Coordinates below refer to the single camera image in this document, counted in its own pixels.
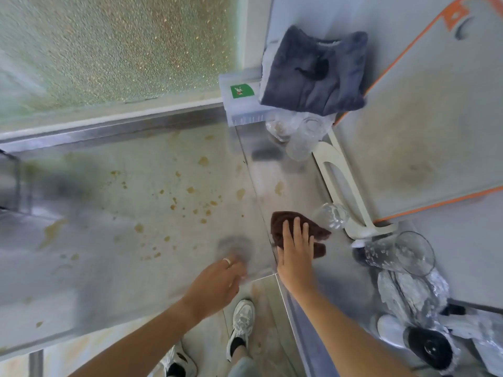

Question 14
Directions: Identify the person's right hand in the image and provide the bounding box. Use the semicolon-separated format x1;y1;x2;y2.
277;217;316;292

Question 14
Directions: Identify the person's left hand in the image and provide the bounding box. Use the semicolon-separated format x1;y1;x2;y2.
183;255;249;322

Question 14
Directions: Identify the brown cleaning cloth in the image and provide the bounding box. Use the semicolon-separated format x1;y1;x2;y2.
270;210;332;259

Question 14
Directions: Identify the gray steel wool scrubber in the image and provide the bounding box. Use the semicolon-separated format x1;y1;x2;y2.
217;235;255;267

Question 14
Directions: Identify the person's left forearm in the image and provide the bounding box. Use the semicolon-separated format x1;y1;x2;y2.
69;297;210;377

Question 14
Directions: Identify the person's right forearm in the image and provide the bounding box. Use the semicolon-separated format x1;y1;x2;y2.
289;280;418;377

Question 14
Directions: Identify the round clear glass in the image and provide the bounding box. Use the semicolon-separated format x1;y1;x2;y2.
311;202;351;232

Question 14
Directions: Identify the white sneaker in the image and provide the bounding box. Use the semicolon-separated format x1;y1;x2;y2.
226;299;256;363
158;341;199;377

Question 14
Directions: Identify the white cutting board stand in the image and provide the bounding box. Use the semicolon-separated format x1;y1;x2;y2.
312;129;398;239

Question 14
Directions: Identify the large clear glass tumbler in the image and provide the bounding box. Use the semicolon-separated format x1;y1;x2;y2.
353;231;436;278

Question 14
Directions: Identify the light blue jeans leg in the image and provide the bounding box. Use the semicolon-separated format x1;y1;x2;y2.
227;355;254;377

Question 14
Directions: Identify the small clear glass cup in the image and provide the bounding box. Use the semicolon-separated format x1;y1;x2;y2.
266;113;294;144

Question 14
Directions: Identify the crumpled aluminium foil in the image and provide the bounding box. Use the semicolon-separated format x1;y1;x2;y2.
377;266;451;327

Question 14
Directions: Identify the white rounded container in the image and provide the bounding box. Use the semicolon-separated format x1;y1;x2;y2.
376;314;410;349

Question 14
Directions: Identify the clear plastic box green label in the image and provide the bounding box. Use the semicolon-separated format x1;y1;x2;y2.
218;66;283;128

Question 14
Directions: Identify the folded gray towel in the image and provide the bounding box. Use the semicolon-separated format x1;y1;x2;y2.
259;25;369;117

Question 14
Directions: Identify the white cutting board orange rim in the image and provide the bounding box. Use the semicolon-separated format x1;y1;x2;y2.
333;0;503;225

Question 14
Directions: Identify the frosted glass window pane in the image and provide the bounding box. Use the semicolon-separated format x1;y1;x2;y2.
0;0;241;119

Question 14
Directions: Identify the metal window frame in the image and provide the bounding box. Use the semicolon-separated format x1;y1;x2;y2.
0;97;236;154

